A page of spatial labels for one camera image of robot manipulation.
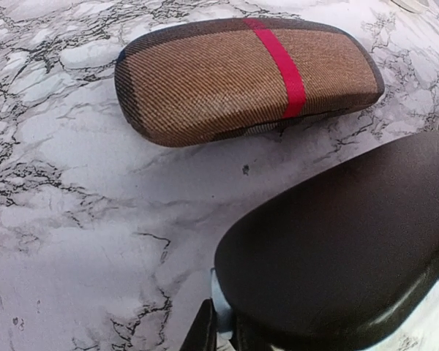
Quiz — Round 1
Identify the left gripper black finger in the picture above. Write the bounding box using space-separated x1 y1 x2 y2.
180 299 217 351

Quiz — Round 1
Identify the light blue cleaning cloth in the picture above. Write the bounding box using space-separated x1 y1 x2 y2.
210 268 234 341

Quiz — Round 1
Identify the black glasses case beige lining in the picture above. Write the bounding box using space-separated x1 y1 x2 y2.
214 131 439 350

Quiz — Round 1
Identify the brown fabric case red stripe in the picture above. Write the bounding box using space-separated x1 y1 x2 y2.
114 18 385 147

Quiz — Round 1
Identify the white plate with blue spiral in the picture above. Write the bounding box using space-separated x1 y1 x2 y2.
391 0 429 14

